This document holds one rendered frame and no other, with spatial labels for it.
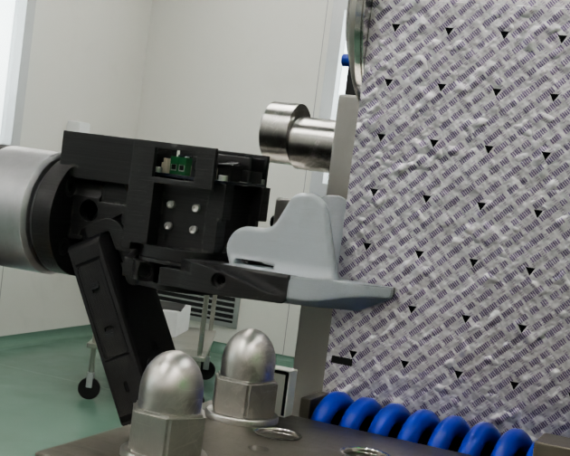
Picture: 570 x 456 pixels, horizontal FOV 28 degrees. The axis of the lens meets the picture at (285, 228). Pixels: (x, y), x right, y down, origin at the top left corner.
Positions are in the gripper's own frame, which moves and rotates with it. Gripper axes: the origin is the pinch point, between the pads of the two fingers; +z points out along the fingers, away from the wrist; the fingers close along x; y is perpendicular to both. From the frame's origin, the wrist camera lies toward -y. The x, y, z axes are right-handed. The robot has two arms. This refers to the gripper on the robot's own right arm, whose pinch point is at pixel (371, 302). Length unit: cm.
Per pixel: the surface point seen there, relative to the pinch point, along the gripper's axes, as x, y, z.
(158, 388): -17.8, -2.9, -2.5
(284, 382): -5.0, -4.2, -2.3
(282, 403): -5.1, -5.3, -2.3
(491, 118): -0.3, 10.4, 5.2
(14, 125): 432, 11, -356
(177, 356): -16.9, -1.7, -2.2
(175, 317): 431, -72, -246
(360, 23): -1.2, 14.6, -2.2
